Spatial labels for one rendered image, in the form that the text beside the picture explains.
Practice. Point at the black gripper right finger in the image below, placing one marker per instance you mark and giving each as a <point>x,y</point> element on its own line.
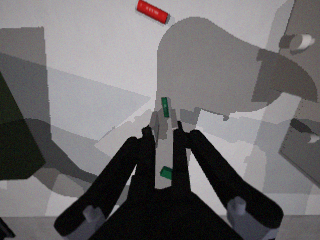
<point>253,215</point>

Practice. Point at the red cylinder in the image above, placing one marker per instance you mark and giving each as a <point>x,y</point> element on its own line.
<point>151,11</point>

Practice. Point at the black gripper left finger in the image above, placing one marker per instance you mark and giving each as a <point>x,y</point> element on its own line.
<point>84,217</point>

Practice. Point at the grey drawer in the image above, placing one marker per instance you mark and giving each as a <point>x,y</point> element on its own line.
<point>298,72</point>
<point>302,145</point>

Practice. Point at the small white chest of drawers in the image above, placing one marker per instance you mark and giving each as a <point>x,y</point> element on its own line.
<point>286,158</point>

